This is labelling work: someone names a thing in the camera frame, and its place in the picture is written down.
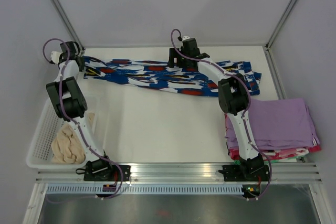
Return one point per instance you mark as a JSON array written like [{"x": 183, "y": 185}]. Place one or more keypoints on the white slotted cable duct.
[{"x": 156, "y": 189}]

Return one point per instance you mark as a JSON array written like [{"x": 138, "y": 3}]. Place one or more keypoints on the aluminium frame post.
[
  {"x": 288, "y": 10},
  {"x": 66, "y": 22}
]

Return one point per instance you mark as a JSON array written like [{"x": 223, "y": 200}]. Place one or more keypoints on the cream crumpled garment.
[{"x": 67, "y": 148}]

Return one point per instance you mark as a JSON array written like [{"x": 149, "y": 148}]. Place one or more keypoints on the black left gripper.
[{"x": 82, "y": 60}]

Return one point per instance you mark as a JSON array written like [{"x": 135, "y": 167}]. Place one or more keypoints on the blue patterned trousers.
[{"x": 150, "y": 74}]

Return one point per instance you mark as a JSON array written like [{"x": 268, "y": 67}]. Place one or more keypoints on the white perforated plastic basket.
[{"x": 40, "y": 153}]

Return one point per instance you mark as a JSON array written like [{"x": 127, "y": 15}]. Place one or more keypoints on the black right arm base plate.
[{"x": 233, "y": 173}]

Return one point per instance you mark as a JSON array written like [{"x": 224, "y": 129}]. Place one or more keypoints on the right aluminium frame post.
[{"x": 288, "y": 10}]

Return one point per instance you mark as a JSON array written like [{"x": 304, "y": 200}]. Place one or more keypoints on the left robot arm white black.
[{"x": 68, "y": 100}]

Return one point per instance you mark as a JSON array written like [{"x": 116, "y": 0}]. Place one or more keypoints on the left aluminium frame post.
[{"x": 66, "y": 22}]

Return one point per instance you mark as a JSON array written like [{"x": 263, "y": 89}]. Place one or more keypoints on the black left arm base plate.
[{"x": 102, "y": 171}]

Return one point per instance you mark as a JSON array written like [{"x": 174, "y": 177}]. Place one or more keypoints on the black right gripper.
[{"x": 173, "y": 53}]

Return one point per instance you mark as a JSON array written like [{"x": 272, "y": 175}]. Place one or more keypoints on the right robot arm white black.
[{"x": 233, "y": 97}]

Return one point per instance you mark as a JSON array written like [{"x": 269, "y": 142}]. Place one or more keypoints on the aluminium mounting rail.
[{"x": 208, "y": 173}]

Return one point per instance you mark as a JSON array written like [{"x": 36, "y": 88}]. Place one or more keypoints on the pink patterned folded trousers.
[{"x": 274, "y": 155}]

